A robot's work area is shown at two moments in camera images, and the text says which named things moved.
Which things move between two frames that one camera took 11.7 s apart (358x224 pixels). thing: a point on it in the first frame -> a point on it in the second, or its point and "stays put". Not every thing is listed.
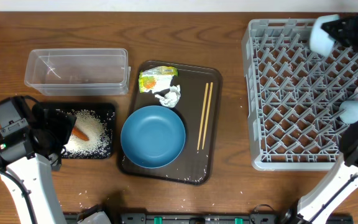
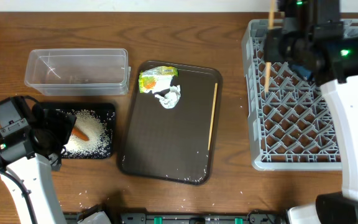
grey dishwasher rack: x=293 y=94 stays put
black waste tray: x=94 y=134 stays put
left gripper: x=64 y=129 stays put
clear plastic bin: x=81 y=71 stays put
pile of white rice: x=99 y=131 stays put
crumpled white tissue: x=171 y=99 stays put
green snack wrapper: x=157 y=78 stays put
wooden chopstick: x=207 y=114 -> x=213 y=116
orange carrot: x=78 y=133 stays put
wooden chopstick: x=202 y=113 -> x=271 y=23
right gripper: x=354 y=25 -> x=274 y=53
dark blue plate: x=153 y=136 -> x=308 y=74
